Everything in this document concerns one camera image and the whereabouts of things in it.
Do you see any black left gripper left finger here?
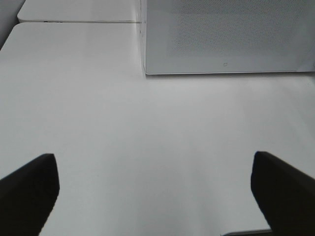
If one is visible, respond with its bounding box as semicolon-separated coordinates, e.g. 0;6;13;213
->
0;153;60;236

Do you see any white microwave oven body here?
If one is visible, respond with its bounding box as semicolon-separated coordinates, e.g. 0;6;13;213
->
139;0;315;76

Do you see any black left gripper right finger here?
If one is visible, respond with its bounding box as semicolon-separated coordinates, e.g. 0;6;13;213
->
251;151;315;236

